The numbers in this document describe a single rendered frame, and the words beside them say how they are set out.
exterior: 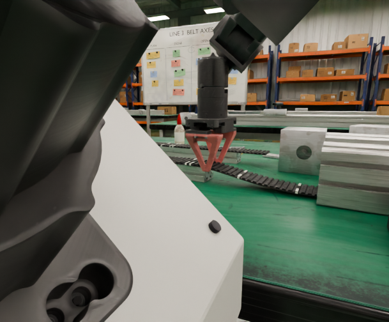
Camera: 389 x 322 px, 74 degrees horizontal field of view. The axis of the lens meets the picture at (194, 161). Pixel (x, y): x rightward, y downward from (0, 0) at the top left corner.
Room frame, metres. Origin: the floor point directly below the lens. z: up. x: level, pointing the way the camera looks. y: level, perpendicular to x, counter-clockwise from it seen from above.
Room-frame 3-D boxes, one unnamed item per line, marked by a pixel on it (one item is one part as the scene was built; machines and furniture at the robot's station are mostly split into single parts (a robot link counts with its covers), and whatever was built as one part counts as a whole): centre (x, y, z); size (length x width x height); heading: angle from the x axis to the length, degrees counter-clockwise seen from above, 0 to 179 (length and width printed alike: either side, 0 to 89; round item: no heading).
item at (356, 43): (9.42, -4.32, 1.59); 2.83 x 0.98 x 3.17; 69
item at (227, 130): (0.51, -0.04, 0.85); 0.07 x 0.07 x 0.09; 62
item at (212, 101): (0.50, -0.03, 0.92); 0.10 x 0.07 x 0.07; 152
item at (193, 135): (0.49, -0.03, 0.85); 0.07 x 0.07 x 0.09; 62
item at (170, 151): (0.90, 0.31, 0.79); 0.96 x 0.04 x 0.03; 62
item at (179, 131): (0.98, 0.06, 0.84); 0.04 x 0.04 x 0.12
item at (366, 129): (0.68, -0.48, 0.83); 0.11 x 0.10 x 0.10; 131
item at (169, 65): (3.64, 0.03, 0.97); 1.50 x 0.50 x 1.95; 69
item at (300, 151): (0.59, -0.25, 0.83); 0.12 x 0.09 x 0.10; 152
